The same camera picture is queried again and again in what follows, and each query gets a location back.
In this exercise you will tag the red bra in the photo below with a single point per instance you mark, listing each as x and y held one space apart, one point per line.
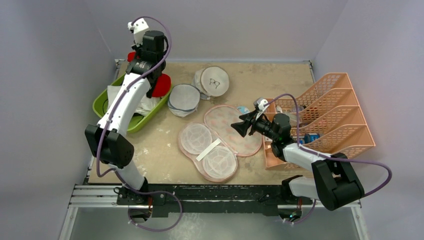
160 84

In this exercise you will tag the white cloth in bin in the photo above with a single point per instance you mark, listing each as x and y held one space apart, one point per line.
144 107

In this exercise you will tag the blue toothbrush blister pack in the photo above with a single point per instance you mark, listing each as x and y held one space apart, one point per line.
243 110

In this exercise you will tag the beige glasses print laundry bag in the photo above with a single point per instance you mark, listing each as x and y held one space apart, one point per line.
212 82

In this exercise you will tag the blue can in organizer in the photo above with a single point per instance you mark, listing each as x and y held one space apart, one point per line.
308 138

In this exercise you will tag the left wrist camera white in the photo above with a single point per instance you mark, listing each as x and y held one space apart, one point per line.
138 28

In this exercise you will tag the white round mesh laundry bag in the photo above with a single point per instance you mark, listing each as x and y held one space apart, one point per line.
183 100

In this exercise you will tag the grey box in organizer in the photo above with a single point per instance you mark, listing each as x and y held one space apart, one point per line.
293 119

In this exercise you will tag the orange plastic file organizer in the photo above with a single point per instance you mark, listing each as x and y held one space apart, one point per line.
330 108

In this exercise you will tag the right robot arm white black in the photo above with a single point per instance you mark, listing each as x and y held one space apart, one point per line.
334 182

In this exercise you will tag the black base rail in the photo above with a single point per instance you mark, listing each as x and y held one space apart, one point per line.
162 199

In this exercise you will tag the floral mesh laundry bag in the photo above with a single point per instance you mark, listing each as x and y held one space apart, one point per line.
214 146

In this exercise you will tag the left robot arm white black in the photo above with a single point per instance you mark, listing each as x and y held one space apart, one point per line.
107 139

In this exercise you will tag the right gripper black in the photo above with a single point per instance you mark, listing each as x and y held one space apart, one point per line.
250 122

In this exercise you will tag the green plastic bin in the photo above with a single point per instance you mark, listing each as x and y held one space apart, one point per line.
137 122

